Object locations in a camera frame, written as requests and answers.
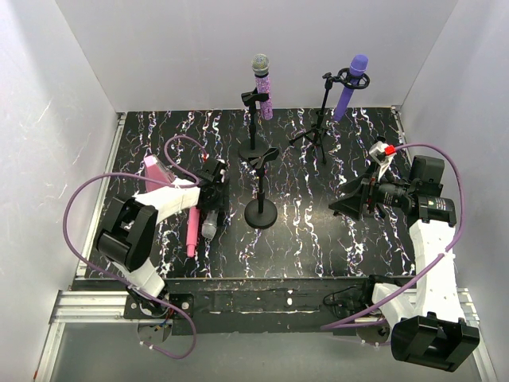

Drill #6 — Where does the aluminium rail frame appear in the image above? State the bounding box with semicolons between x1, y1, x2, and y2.
39;107;495;381

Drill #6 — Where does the round base stand with scissor clamp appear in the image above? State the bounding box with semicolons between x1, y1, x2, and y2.
244;147;279;229

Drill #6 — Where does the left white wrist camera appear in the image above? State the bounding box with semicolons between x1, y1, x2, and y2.
197;157;227;183

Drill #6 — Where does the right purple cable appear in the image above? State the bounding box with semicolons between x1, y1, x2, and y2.
320;142;465;346

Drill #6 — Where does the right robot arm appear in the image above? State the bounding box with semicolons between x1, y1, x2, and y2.
329;155;480;372

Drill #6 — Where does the pink microphone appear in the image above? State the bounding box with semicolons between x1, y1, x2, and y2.
186;207;200;258

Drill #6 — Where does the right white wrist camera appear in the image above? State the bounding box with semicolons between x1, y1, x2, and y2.
368;138;396;181

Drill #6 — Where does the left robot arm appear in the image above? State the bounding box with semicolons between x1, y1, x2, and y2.
94;155;228;318

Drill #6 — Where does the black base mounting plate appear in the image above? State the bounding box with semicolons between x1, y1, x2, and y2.
123;277;409;337

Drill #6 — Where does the tall tripod microphone stand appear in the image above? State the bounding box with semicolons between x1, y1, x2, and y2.
288;67;373;165

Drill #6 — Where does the silver microphone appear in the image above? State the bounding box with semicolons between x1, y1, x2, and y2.
201;210;219;240

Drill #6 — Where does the round base stand with clip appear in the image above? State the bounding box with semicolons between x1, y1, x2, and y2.
239;88;269;162

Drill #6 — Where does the purple glitter microphone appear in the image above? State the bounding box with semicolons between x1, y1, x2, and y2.
251;53;273;120

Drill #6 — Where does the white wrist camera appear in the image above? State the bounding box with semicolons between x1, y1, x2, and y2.
368;138;396;181
197;157;227;183

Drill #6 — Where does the pink microphone case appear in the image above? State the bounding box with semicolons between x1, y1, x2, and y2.
143;155;176;193

